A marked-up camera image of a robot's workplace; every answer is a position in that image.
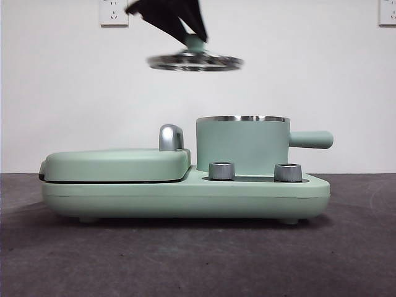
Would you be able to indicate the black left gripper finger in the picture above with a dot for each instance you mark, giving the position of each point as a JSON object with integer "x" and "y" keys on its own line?
{"x": 157, "y": 14}
{"x": 193, "y": 15}

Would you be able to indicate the glass lid with green knob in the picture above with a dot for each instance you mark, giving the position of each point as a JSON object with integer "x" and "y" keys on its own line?
{"x": 195, "y": 44}

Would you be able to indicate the silver control knob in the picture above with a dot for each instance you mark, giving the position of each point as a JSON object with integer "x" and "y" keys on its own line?
{"x": 287, "y": 172}
{"x": 221, "y": 170}

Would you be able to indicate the green breakfast machine base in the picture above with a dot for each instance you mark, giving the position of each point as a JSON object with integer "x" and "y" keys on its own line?
{"x": 185, "y": 198}

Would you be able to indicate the white wall socket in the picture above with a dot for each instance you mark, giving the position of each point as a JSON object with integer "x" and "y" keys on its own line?
{"x": 113, "y": 17}
{"x": 388, "y": 12}

